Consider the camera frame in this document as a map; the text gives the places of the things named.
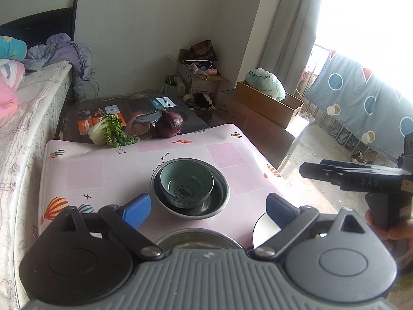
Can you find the black headboard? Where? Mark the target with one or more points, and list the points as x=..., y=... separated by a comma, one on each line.
x=37, y=28

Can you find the white ceramic plate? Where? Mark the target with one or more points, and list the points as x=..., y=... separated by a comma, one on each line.
x=264, y=229

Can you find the bok choy cabbage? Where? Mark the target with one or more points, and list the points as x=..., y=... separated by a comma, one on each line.
x=109, y=131

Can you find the small steel bowl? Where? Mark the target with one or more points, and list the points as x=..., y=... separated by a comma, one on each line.
x=213, y=205

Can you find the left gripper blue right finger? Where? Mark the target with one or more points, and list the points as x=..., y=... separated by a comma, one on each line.
x=280, y=211

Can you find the green plastic bag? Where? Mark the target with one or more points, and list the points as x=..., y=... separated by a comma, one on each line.
x=266, y=83

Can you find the pink patterned tablecloth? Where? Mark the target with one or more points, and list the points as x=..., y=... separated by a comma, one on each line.
x=76, y=174

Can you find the large brown grey carton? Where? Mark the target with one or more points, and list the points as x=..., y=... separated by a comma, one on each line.
x=273, y=141

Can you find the pink and teal quilt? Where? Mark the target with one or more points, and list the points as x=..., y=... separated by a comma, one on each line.
x=13, y=51

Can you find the purple grey clothes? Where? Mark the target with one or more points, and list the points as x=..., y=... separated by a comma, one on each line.
x=60, y=47

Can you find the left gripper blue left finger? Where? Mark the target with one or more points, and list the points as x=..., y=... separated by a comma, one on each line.
x=136, y=211

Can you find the open cardboard box clutter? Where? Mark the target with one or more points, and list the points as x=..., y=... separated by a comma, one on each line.
x=197, y=79

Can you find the medium steel basin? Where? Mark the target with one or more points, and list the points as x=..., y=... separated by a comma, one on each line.
x=196, y=238

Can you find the long brown cardboard box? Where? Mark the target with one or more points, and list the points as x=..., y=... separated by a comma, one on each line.
x=279, y=112

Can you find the right hand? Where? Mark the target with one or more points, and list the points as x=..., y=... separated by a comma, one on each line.
x=389, y=237

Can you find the blue patterned hanging sheet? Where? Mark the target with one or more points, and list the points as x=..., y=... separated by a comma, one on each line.
x=353, y=96

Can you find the grey curtain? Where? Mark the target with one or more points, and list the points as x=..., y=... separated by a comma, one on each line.
x=291, y=40

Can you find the teal ceramic bowl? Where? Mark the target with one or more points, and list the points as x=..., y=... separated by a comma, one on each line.
x=186, y=183

